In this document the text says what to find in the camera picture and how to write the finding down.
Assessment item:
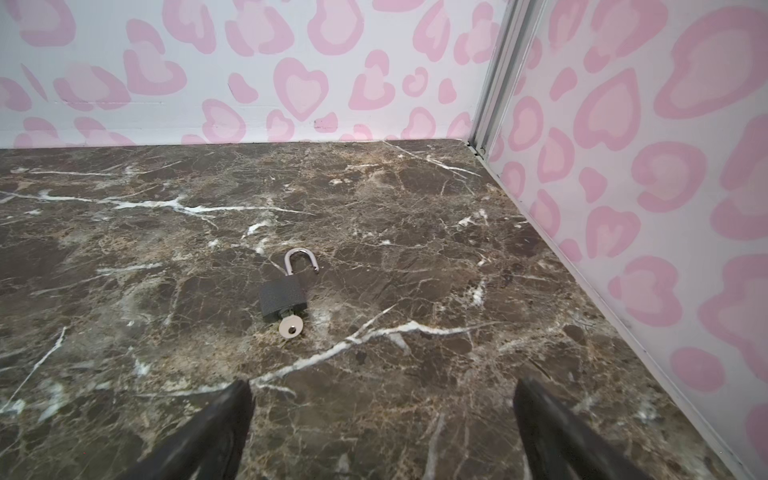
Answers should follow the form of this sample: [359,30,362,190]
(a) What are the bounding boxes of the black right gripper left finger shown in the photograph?
[119,380,255,480]

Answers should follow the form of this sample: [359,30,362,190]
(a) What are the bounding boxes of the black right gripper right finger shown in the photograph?
[513,378,649,480]

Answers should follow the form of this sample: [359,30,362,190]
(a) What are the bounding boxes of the silver key in black padlock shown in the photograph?
[278,314,304,340]

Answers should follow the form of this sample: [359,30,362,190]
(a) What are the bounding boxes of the small black padlock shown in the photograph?
[259,247,320,322]

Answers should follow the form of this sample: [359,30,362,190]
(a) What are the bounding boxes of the aluminium frame post right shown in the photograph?
[467,0,547,162]

